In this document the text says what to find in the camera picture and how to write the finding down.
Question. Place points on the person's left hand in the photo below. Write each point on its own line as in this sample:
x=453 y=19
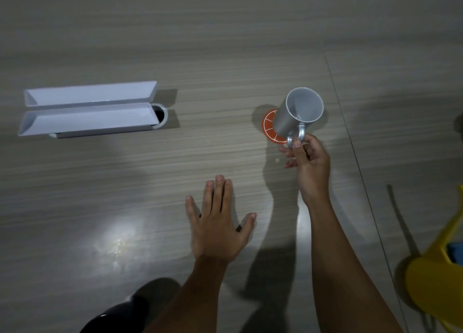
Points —
x=213 y=231

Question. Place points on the person's right hand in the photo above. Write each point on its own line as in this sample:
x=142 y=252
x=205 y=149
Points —
x=314 y=170

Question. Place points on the person's left middle finger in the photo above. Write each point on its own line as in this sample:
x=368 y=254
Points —
x=218 y=194

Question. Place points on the person's left little finger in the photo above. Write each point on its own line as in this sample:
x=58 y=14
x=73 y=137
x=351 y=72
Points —
x=191 y=208

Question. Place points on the person's left thumb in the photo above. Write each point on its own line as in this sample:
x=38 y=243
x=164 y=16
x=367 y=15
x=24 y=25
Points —
x=247 y=225

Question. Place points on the person's right thumb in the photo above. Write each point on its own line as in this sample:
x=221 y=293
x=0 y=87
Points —
x=299 y=151

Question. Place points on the silver metal mug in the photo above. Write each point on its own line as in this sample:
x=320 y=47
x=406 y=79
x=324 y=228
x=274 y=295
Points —
x=297 y=116

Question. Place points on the person's left forearm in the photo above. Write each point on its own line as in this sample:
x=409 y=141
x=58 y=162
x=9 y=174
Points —
x=188 y=296

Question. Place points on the person's right forearm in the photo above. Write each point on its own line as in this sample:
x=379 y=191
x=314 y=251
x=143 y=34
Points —
x=343 y=271

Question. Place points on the orange round coaster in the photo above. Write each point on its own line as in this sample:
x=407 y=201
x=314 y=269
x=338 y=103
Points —
x=268 y=126

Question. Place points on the black rounded object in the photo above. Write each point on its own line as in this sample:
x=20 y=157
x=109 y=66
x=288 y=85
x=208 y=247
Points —
x=117 y=316

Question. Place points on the blue object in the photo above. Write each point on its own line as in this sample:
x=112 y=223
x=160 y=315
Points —
x=455 y=252

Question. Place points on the yellow plastic chair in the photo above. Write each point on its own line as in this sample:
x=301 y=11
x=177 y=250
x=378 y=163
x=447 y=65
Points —
x=439 y=282

